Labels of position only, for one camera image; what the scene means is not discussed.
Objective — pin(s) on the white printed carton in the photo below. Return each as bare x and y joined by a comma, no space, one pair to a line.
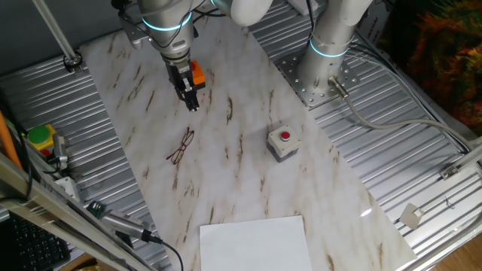
371,28

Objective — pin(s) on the black keyboard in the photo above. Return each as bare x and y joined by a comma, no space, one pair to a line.
34,248

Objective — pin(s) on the yellow box green button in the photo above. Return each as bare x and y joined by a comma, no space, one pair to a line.
39,134

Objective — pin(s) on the small white adhesive mount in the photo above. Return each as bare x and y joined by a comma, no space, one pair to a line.
411,216

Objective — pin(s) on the aluminium corner bracket rail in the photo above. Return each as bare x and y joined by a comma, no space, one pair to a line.
463,162

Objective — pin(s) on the dark red framed glasses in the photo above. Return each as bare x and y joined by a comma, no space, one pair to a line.
184,145

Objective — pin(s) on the marble patterned board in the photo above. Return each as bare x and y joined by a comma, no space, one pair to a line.
244,180

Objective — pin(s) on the white paper sheet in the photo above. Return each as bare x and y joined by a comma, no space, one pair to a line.
256,244

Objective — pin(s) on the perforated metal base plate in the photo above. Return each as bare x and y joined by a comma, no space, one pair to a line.
312,96

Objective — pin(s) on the colourful patterned cloth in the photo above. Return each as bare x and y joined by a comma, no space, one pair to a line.
444,56

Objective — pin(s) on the orange box red mushroom button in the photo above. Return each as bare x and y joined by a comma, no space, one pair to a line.
199,77

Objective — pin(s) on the grey box small red button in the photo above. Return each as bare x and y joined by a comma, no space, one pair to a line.
282,145

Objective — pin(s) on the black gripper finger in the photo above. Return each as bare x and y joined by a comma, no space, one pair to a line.
194,99
187,101

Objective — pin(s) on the silver ribbed camera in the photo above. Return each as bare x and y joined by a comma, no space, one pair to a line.
124,224

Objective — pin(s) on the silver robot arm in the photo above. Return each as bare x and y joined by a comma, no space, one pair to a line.
169,15

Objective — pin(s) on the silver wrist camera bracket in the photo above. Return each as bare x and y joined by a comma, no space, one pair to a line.
133,34

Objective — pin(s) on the aluminium profile beam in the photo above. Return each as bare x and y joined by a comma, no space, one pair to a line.
56,203

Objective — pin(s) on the orange pole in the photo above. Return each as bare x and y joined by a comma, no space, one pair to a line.
8,143

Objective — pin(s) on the aluminium frame post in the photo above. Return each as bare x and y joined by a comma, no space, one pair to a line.
56,34

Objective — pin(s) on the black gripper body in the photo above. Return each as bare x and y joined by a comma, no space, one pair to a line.
182,75

